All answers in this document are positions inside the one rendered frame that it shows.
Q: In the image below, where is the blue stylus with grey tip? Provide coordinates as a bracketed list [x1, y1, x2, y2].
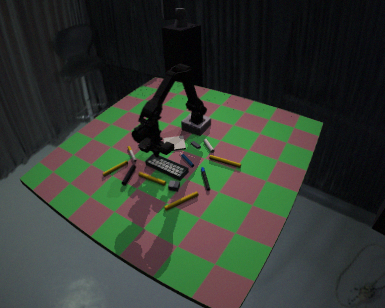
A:
[180, 153, 194, 167]

